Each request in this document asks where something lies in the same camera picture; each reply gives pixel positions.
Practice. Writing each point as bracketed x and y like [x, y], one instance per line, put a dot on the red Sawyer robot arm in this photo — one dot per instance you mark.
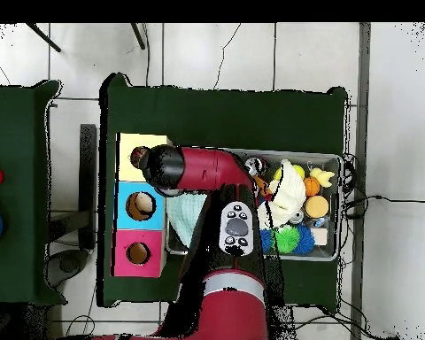
[212, 168]

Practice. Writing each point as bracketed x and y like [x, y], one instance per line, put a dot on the mint green knitted cloth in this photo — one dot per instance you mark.
[185, 212]

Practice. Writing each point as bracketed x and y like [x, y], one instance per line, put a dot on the pale orange round sponge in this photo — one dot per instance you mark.
[316, 206]

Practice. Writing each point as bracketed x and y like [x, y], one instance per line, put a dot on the small orange basketball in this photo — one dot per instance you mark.
[312, 186]

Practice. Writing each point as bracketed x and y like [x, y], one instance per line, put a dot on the clear shallow bin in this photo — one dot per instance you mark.
[324, 250]

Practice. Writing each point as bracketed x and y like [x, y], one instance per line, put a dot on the green fuzzy monster toy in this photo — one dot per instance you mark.
[287, 239]

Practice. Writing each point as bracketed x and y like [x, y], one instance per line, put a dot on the large blue spiky ball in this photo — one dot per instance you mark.
[268, 242]

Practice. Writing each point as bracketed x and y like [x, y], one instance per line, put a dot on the dark green table cloth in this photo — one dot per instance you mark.
[219, 113]

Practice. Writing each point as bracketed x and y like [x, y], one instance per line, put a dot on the green covered side table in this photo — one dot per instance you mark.
[14, 142]

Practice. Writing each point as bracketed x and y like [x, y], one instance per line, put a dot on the cream knitted cloth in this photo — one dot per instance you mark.
[290, 195]

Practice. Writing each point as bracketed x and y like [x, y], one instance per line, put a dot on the colourful patterned cloth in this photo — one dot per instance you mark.
[136, 154]

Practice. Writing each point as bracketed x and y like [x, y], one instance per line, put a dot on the plain yellow ball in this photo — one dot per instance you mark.
[298, 171]

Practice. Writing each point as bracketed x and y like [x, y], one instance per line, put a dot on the black tripod leg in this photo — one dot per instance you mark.
[42, 37]
[138, 35]

